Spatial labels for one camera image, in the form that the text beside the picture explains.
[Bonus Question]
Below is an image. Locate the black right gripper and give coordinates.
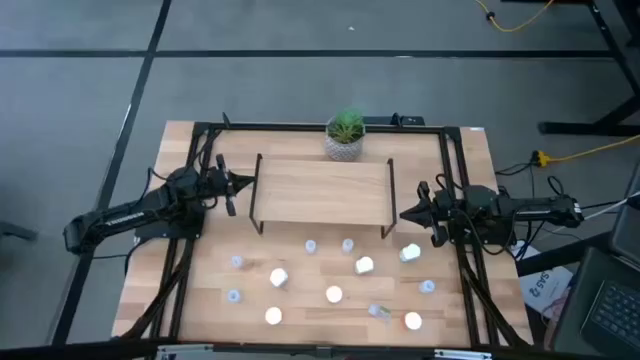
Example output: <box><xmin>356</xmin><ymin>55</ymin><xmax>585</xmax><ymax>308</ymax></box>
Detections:
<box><xmin>399</xmin><ymin>180</ymin><xmax>451</xmax><ymax>249</ymax></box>

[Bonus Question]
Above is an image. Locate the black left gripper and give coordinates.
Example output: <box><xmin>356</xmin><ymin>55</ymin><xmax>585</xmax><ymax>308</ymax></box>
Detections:
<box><xmin>202</xmin><ymin>153</ymin><xmax>256</xmax><ymax>217</ymax></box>

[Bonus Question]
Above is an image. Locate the white melatonin supplement bottle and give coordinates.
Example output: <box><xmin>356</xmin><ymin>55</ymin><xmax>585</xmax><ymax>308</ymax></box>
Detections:
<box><xmin>269</xmin><ymin>267</ymin><xmax>290</xmax><ymax>289</ymax></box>
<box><xmin>354</xmin><ymin>255</ymin><xmax>376</xmax><ymax>276</ymax></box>
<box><xmin>398</xmin><ymin>243</ymin><xmax>422</xmax><ymax>264</ymax></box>

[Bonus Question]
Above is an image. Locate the clear bottle with green label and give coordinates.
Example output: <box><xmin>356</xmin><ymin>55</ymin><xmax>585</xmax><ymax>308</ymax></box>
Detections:
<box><xmin>367</xmin><ymin>303</ymin><xmax>393</xmax><ymax>323</ymax></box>

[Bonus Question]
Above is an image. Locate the wooden shelf with black legs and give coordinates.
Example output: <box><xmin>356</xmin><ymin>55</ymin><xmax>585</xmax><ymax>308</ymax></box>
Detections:
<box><xmin>248</xmin><ymin>153</ymin><xmax>399</xmax><ymax>240</ymax></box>

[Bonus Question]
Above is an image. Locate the succulent in patterned grey pot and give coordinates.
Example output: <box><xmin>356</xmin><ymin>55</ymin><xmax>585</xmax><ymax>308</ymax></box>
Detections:
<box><xmin>324</xmin><ymin>107</ymin><xmax>367</xmax><ymax>163</ymax></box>

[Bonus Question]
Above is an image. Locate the silver metal plate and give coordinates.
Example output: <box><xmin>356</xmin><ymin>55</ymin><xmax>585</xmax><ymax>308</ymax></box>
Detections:
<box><xmin>433</xmin><ymin>348</ymin><xmax>494</xmax><ymax>360</ymax></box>
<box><xmin>155</xmin><ymin>343</ymin><xmax>215</xmax><ymax>360</ymax></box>

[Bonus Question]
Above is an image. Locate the white printed paper sheet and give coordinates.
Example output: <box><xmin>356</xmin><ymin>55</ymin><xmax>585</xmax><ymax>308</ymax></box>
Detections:
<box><xmin>519</xmin><ymin>267</ymin><xmax>576</xmax><ymax>321</ymax></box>

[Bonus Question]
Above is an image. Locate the dark grey laptop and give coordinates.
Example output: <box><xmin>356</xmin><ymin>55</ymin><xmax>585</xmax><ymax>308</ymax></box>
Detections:
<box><xmin>552</xmin><ymin>159</ymin><xmax>640</xmax><ymax>360</ymax></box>

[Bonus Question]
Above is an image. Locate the black furniture foot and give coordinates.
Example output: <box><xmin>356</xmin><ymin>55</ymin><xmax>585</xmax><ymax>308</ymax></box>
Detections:
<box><xmin>0</xmin><ymin>219</ymin><xmax>39</xmax><ymax>242</ymax></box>

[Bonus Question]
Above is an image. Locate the black power cable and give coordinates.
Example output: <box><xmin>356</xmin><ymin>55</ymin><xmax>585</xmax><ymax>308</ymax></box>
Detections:
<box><xmin>494</xmin><ymin>160</ymin><xmax>566</xmax><ymax>199</ymax></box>

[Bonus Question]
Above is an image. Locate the yellow extension cord with plug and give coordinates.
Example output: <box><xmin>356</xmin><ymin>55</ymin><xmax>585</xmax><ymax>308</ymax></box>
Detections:
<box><xmin>532</xmin><ymin>133</ymin><xmax>640</xmax><ymax>169</ymax></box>

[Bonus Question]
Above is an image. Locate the white cable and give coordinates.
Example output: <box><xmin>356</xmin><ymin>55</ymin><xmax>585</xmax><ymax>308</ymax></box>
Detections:
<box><xmin>582</xmin><ymin>192</ymin><xmax>640</xmax><ymax>221</ymax></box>

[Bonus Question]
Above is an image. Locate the thin yellow floor cable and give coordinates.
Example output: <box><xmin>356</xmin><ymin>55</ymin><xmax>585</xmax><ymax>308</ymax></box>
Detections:
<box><xmin>473</xmin><ymin>0</ymin><xmax>556</xmax><ymax>34</ymax></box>

